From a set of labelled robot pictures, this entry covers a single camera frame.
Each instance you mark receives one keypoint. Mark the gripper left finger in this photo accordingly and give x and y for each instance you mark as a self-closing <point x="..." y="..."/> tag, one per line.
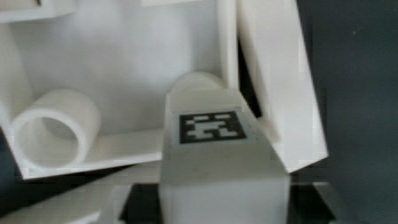
<point x="114" y="205"/>

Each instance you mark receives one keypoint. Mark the white U-shaped fence frame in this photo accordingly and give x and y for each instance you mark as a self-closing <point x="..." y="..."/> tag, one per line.
<point x="277" y="92"/>

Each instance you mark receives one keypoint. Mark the white chair seat block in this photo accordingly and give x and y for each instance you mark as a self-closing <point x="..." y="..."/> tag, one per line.
<point x="94" y="53"/>

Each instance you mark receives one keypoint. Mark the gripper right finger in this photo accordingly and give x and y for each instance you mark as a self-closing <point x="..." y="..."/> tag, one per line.
<point x="343" y="217"/>

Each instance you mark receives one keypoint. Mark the white chair leg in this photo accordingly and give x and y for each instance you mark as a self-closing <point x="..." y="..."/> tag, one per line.
<point x="224" y="183"/>

